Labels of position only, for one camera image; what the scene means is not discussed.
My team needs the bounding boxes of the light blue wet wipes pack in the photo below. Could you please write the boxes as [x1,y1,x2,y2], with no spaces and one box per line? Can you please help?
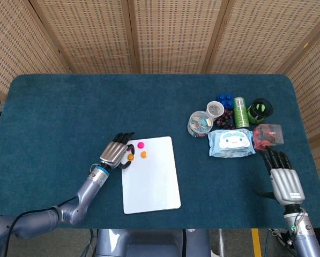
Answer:
[207,128,256,158]

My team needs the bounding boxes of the teal tablecloth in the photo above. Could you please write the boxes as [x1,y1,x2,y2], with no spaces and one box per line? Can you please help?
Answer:
[0,73,320,230]

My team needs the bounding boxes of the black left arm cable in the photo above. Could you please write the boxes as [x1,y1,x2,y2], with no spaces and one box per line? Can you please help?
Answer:
[0,196,79,257]

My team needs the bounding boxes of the white magnetic board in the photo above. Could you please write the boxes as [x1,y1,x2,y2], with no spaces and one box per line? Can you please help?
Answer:
[120,135,182,215]

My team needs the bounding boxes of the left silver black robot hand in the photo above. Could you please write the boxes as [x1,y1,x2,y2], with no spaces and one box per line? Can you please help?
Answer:
[99,132,136,170]

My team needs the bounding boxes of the blue plastic balls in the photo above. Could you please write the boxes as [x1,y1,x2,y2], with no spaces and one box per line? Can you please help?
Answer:
[215,93,234,110]

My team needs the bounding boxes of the clear bag of red items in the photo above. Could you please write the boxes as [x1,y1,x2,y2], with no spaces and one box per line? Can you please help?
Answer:
[252,123,285,150]

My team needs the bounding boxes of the green drink can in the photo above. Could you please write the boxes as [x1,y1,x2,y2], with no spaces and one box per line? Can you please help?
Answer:
[233,96,250,129]

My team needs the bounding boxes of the right wrist wire bundle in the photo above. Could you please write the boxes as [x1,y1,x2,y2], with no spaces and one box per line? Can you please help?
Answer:
[272,207,309,257]

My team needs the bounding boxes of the white table leg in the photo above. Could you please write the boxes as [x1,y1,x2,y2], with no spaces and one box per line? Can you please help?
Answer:
[218,229,226,257]

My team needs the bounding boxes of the white paper cup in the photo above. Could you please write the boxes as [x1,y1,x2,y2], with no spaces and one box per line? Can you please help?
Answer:
[206,101,225,120]

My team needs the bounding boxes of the black mesh pen holder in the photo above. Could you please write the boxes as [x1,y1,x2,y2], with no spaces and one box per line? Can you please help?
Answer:
[246,98,273,125]

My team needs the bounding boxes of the woven folding screen panel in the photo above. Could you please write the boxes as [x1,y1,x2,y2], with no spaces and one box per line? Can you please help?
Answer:
[127,0,224,74]
[0,0,71,101]
[29,0,138,74]
[282,20,320,228]
[206,0,320,74]

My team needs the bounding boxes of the bunch of dark grapes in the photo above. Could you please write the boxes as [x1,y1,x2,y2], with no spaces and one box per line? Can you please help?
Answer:
[215,109,236,131]

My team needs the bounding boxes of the clear jar of binder clips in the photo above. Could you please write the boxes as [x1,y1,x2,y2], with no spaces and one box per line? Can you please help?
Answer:
[187,110,214,138]

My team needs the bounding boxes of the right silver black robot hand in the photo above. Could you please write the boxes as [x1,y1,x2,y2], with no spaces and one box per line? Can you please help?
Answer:
[253,146,306,206]

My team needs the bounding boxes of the grey robot torso base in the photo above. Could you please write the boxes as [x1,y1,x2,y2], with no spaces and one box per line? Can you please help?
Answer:
[95,229,211,257]

